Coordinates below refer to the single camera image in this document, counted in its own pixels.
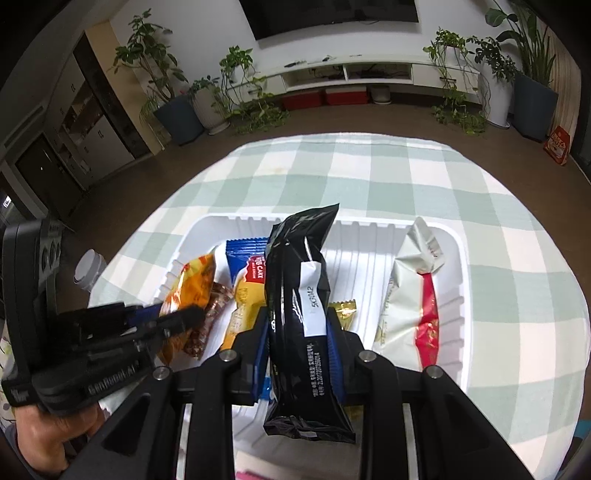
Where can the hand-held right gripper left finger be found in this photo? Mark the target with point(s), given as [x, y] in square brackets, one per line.
[262, 341]

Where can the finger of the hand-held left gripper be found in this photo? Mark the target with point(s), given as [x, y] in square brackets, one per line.
[143, 314]
[184, 318]

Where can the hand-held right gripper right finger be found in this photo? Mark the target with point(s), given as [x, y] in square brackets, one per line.
[334, 355]

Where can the brown patterned snack packet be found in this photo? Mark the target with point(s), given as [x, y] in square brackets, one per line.
[214, 309]

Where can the black snack packet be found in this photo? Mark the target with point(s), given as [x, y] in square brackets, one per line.
[291, 323]

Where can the orange donut print packet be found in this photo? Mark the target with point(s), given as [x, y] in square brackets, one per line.
[189, 281]

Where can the gold foil snack packet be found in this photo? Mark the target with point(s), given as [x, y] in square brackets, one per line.
[344, 311]

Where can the blue roll cake packet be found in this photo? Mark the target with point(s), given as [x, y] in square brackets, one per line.
[244, 263]

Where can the white plastic tray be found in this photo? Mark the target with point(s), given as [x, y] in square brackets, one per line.
[364, 277]

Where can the long white snack packet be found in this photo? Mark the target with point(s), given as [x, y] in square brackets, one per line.
[406, 295]

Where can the pink cartoon snack packet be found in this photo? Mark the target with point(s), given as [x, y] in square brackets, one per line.
[254, 476]

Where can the person's left hand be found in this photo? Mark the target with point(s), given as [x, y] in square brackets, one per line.
[41, 436]

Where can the white trash bin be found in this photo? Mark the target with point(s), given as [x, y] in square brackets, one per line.
[90, 270]

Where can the white storage cabinet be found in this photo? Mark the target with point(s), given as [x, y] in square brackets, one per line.
[92, 138]

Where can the green white checked tablecloth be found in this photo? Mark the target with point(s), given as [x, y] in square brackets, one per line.
[369, 175]

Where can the dark blue square pot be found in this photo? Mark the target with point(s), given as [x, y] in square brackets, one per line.
[180, 122]

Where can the beige ribbed pot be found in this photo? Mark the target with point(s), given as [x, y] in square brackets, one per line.
[210, 113]

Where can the small green plant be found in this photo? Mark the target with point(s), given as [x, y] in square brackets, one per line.
[203, 85]

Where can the red storage box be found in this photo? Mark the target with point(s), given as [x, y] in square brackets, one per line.
[302, 100]
[346, 96]

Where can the tall leafy tree plant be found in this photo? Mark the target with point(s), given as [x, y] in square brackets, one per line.
[147, 55]

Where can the trailing pothos plant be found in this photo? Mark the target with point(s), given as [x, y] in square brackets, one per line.
[450, 46]
[238, 62]

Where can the small grey pot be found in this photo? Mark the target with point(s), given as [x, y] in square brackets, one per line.
[381, 94]

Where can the white television cabinet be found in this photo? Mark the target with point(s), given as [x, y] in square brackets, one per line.
[415, 69]

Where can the tall white pot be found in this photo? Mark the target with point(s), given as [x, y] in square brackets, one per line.
[497, 101]

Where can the red paper bag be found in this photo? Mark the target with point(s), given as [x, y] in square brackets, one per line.
[557, 146]

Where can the dark blue round pot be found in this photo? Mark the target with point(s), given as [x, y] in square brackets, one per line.
[535, 108]

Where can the bushy green plant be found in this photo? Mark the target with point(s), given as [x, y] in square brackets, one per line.
[496, 57]

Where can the beige curtain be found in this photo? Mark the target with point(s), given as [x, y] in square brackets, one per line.
[568, 101]

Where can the large broad leaf plant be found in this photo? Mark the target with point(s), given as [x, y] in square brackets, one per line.
[531, 46]

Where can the wall television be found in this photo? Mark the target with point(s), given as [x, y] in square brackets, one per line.
[332, 16]

